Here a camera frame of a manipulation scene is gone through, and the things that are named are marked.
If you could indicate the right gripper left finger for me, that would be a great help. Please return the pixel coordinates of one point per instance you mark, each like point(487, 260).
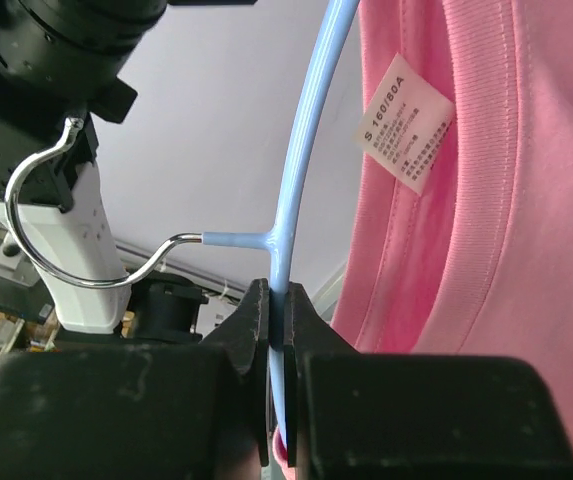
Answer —
point(194, 411)

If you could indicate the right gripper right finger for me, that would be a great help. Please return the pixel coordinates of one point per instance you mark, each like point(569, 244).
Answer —
point(352, 415)

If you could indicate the pink t shirt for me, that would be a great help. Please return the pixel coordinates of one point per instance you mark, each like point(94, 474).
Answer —
point(482, 260)

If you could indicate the blue clothes hanger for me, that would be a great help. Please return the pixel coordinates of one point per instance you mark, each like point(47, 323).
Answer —
point(278, 241)

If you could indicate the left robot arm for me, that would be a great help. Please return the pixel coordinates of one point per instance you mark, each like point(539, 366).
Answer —
point(60, 65)

